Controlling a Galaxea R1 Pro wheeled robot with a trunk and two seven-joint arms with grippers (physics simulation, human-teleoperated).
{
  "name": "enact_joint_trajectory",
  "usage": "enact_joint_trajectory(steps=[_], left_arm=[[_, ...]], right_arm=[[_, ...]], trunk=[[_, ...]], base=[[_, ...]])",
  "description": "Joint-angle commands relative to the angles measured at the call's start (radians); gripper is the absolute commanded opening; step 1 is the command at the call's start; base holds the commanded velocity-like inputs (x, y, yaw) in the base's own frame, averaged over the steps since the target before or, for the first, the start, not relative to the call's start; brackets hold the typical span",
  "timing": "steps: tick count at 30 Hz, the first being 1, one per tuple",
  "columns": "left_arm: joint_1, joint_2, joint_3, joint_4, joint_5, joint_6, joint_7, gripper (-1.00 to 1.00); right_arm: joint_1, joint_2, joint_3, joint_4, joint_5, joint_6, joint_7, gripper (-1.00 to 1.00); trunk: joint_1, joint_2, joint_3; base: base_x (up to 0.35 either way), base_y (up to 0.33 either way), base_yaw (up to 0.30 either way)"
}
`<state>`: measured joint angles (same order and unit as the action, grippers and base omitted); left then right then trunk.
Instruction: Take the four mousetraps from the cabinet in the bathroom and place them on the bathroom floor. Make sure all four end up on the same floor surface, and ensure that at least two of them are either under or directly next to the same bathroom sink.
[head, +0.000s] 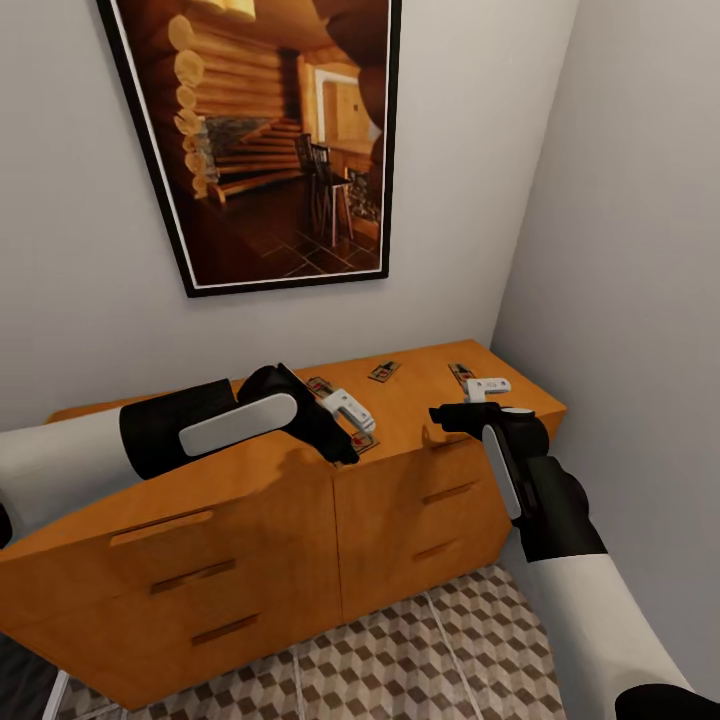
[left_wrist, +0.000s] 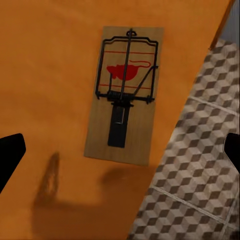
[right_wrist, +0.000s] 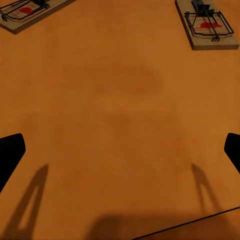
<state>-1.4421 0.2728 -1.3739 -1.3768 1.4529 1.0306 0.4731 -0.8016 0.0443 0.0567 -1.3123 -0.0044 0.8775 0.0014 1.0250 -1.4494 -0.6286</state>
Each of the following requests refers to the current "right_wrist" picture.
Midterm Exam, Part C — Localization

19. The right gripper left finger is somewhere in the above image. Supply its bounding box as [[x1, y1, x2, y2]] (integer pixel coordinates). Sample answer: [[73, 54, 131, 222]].
[[0, 133, 26, 193]]

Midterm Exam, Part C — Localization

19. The mousetrap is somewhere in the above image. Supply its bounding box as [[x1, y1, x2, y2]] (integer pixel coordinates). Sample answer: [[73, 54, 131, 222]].
[[174, 0, 240, 51], [0, 0, 76, 35]]

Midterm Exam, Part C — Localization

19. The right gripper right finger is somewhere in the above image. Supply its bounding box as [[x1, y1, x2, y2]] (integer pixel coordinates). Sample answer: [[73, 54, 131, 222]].
[[224, 133, 240, 173]]

